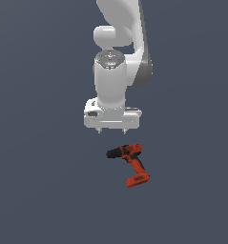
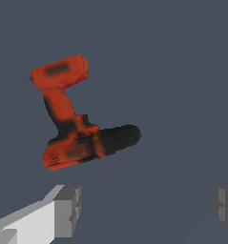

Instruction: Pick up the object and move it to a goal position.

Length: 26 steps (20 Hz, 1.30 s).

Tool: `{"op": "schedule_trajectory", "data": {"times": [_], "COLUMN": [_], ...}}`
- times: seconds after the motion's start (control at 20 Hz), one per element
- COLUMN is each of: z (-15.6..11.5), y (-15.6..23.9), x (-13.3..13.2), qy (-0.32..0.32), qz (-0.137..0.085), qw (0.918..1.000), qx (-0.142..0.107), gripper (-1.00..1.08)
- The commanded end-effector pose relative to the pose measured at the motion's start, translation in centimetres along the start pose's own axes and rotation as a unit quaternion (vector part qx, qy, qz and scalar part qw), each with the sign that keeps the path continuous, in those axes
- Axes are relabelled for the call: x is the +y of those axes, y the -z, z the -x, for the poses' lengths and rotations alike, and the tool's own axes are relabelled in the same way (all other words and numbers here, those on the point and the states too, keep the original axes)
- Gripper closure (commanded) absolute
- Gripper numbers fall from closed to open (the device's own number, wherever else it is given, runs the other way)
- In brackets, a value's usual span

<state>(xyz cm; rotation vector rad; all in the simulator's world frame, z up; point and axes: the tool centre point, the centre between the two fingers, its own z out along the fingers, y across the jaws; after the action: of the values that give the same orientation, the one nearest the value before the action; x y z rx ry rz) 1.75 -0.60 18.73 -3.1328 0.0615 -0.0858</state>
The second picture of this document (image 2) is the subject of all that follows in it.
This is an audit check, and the orange black cordless drill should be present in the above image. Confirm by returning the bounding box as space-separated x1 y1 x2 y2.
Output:
28 53 143 172

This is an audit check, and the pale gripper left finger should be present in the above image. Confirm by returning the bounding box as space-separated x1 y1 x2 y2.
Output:
0 184 82 244

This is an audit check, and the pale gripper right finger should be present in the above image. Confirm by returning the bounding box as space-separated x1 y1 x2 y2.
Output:
209 184 228 235

